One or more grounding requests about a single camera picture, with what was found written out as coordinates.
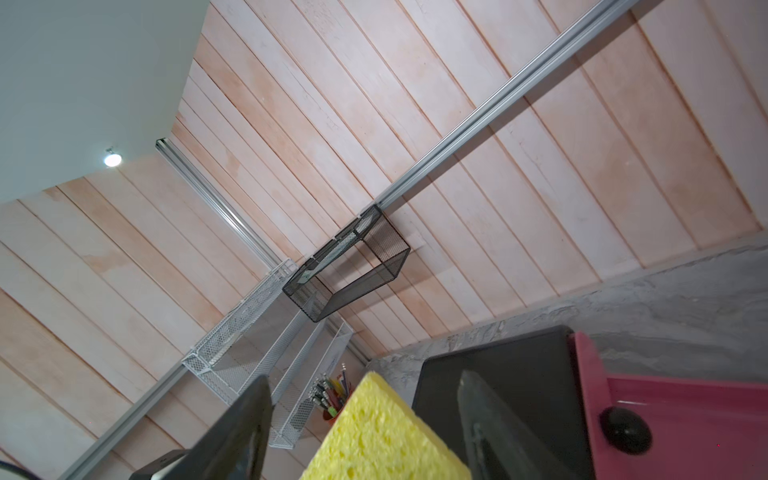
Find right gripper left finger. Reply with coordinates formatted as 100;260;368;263
131;375;274;479

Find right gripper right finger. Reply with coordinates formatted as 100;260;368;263
457;370;578;479

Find bright yellow sponge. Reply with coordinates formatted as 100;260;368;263
302;371;471;479

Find black drawer knob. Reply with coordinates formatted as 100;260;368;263
599;406;653;456

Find red pen cup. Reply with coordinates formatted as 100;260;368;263
322;409;336;425

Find pens in cup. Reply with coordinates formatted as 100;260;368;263
307;364;354;418

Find black mesh basket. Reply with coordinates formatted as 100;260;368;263
283;205;411;323

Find ceiling spot light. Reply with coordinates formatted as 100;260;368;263
103;148;123;168

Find white wire shelf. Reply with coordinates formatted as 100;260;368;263
182;259;354;450

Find aluminium frame crossbar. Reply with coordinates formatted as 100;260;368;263
372;0;637;210

